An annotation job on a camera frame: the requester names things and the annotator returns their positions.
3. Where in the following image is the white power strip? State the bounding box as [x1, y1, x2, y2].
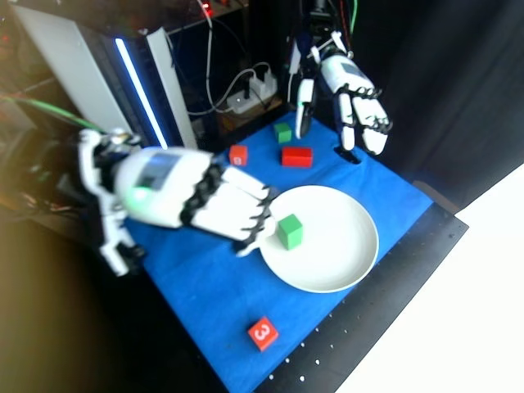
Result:
[226, 71, 280, 115]

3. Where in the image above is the red rectangular block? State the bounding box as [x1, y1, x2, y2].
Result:
[281, 146, 314, 168]

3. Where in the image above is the green cable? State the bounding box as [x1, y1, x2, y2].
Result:
[0, 94, 106, 133]

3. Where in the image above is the white cable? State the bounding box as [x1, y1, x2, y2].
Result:
[195, 0, 272, 116]

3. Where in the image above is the green cube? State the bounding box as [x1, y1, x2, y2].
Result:
[277, 213, 305, 251]
[273, 121, 293, 144]

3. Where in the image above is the red cube with number three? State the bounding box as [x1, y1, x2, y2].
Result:
[246, 315, 280, 352]

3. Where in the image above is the white round plate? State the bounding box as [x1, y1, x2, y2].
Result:
[257, 184, 380, 295]

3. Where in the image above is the white computer tower blue light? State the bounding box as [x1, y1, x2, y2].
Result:
[10, 3, 198, 151]

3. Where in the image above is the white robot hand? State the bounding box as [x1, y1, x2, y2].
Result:
[112, 145, 282, 258]
[294, 52, 393, 157]

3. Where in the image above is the blue table cloth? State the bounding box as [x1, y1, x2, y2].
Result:
[124, 111, 435, 393]

